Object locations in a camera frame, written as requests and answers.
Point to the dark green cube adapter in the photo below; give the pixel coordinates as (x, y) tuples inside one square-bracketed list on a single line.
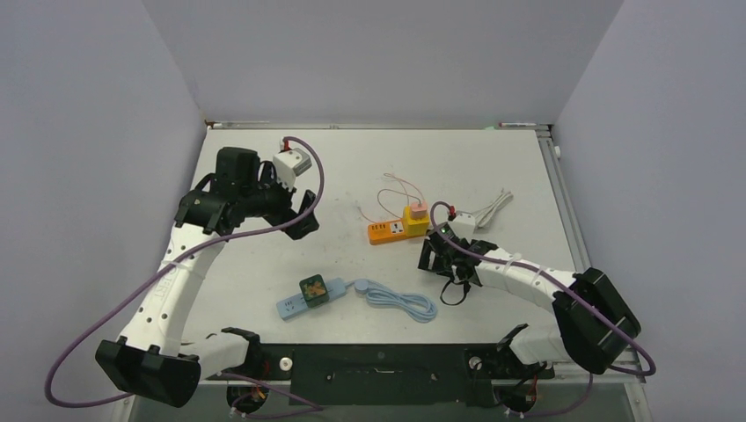
[(314, 291)]

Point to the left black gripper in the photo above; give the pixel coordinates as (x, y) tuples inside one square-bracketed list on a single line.
[(285, 214)]

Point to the aluminium frame rail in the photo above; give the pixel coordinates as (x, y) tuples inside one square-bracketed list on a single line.
[(509, 179)]

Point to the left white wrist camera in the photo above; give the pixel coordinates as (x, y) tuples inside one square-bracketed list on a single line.
[(289, 164)]

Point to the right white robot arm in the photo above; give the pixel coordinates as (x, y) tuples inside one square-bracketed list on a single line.
[(593, 324)]

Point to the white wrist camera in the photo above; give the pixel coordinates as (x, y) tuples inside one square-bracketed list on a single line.
[(463, 224), (289, 164)]

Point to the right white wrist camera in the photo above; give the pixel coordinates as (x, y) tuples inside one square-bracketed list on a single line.
[(463, 224)]

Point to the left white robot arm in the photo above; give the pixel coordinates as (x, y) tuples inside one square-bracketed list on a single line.
[(149, 359)]

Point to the yellow cube adapter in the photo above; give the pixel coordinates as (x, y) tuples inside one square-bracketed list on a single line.
[(414, 227)]

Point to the light blue power strip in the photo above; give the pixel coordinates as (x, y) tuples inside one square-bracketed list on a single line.
[(298, 304)]

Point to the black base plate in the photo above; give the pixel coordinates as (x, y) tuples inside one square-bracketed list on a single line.
[(395, 374)]

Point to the orange power strip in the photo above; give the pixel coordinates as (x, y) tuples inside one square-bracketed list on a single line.
[(386, 232)]

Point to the pink charger plug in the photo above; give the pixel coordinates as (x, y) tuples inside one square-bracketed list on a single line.
[(418, 210)]

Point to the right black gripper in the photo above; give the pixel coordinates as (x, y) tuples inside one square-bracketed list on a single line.
[(427, 256)]

